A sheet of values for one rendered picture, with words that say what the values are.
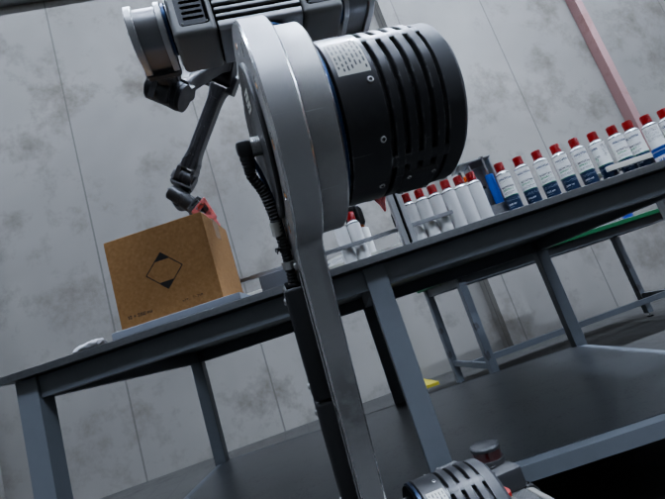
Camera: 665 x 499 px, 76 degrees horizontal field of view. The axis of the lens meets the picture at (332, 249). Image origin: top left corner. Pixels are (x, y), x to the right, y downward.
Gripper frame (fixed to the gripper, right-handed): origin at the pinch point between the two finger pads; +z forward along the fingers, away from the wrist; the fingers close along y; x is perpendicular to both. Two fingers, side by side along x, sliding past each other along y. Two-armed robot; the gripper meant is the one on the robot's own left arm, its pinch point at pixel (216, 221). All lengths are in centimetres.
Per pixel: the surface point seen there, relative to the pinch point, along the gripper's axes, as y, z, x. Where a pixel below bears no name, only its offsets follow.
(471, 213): -7, 76, -54
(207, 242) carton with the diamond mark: -27.6, 10.3, 11.7
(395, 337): -38, 68, 7
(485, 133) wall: 251, 100, -299
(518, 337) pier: 238, 224, -113
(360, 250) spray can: 2, 49, -21
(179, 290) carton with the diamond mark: -25.1, 11.9, 27.1
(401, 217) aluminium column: -15, 54, -34
